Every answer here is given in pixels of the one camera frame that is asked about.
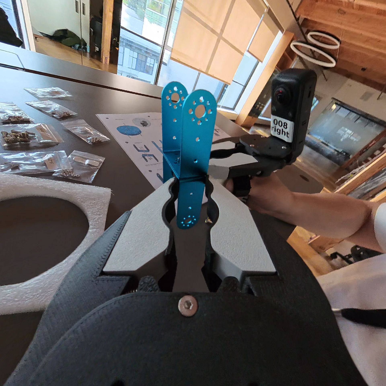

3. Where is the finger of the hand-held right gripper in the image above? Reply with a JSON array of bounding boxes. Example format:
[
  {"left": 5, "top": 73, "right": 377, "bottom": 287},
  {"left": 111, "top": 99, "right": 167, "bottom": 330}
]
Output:
[
  {"left": 208, "top": 157, "right": 260, "bottom": 180},
  {"left": 210, "top": 137, "right": 242, "bottom": 159}
]

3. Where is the blue metal bracket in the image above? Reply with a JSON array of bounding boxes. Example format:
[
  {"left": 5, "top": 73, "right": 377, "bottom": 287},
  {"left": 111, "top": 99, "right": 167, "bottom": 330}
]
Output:
[{"left": 161, "top": 81, "right": 218, "bottom": 230}]

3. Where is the zip bag of thin screws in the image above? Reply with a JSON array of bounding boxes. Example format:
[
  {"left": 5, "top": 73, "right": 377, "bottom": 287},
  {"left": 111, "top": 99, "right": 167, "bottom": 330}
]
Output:
[{"left": 0, "top": 150, "right": 72, "bottom": 176}]

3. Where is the zip bag of short bolts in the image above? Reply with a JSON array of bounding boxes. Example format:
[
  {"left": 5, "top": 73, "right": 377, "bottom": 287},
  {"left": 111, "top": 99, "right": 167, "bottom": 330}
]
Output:
[{"left": 0, "top": 123, "right": 64, "bottom": 149}]

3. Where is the white foam sheet with hole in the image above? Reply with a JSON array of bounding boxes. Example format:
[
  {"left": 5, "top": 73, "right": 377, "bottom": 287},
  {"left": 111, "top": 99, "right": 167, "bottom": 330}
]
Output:
[{"left": 0, "top": 172, "right": 113, "bottom": 315}]

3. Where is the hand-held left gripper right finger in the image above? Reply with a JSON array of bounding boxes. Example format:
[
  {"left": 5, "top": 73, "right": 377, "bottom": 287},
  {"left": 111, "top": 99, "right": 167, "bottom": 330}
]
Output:
[{"left": 207, "top": 177, "right": 277, "bottom": 279}]

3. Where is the beige roller blind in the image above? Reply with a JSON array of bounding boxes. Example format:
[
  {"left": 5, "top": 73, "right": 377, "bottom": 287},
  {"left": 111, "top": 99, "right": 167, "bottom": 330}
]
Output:
[
  {"left": 170, "top": 0, "right": 267, "bottom": 85},
  {"left": 247, "top": 15, "right": 281, "bottom": 63}
]

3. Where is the white instruction manual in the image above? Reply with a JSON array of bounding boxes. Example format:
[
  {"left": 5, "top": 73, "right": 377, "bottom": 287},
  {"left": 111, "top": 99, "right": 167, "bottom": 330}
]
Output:
[{"left": 96, "top": 112, "right": 251, "bottom": 196}]

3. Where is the zip bag of large nuts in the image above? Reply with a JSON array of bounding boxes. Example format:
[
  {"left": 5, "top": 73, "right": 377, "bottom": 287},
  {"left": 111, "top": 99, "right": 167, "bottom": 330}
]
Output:
[{"left": 0, "top": 102, "right": 33, "bottom": 125}]

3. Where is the person's right hand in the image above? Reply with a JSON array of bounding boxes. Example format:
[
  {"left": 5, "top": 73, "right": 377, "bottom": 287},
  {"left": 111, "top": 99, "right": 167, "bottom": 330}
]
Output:
[{"left": 225, "top": 173, "right": 295, "bottom": 225}]

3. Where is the window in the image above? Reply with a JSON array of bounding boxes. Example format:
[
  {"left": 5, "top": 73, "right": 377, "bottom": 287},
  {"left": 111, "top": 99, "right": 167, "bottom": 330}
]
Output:
[{"left": 121, "top": 0, "right": 263, "bottom": 109}]

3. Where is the wooden column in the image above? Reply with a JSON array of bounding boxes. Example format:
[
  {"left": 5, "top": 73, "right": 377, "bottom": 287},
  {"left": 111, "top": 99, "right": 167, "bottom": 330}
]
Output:
[{"left": 101, "top": 0, "right": 122, "bottom": 65}]

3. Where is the small clear zip bag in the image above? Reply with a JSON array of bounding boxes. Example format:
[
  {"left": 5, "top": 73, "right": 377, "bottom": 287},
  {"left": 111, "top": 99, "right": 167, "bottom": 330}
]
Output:
[{"left": 24, "top": 87, "right": 73, "bottom": 100}]

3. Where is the person's right forearm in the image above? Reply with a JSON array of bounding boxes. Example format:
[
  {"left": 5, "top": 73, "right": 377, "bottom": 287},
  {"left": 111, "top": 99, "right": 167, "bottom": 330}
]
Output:
[{"left": 283, "top": 190, "right": 382, "bottom": 242}]

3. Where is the dark green bag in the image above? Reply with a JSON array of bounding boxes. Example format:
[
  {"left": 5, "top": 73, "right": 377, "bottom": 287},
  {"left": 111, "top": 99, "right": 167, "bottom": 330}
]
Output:
[{"left": 53, "top": 29, "right": 88, "bottom": 49}]

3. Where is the person's white shirt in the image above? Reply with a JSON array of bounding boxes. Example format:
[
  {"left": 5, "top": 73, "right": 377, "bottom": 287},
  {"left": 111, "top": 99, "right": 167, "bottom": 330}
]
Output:
[{"left": 317, "top": 202, "right": 386, "bottom": 386}]

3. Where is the ring ceiling lamp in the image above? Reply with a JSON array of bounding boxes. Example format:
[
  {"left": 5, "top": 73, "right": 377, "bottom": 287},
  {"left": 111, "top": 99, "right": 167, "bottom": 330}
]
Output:
[
  {"left": 307, "top": 30, "right": 341, "bottom": 50},
  {"left": 290, "top": 41, "right": 337, "bottom": 68}
]

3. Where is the black lanyard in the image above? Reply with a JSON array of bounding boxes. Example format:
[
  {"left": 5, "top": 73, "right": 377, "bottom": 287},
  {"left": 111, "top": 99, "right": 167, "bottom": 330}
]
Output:
[{"left": 332, "top": 307, "right": 386, "bottom": 330}]

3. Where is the zip bag of tiny nuts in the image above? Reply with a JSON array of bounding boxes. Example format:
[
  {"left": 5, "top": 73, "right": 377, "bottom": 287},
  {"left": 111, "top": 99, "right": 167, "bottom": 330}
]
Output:
[{"left": 53, "top": 150, "right": 105, "bottom": 184}]

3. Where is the zip bag of tiny screws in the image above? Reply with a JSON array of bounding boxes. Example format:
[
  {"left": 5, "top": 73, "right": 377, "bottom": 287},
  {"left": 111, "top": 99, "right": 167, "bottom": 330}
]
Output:
[{"left": 26, "top": 100, "right": 78, "bottom": 119}]

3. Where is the zip bag of small nuts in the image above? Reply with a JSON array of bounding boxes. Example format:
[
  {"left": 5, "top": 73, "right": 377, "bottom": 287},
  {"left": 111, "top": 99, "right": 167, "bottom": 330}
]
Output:
[{"left": 60, "top": 119, "right": 110, "bottom": 145}]

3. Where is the black office chair base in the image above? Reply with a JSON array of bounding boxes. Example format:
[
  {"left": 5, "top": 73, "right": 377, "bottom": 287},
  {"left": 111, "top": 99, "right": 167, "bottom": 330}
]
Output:
[{"left": 330, "top": 245, "right": 381, "bottom": 266}]

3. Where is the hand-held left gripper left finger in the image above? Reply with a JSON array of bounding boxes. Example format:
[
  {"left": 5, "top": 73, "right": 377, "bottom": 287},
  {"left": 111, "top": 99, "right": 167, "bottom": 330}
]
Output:
[{"left": 102, "top": 177, "right": 176, "bottom": 276}]

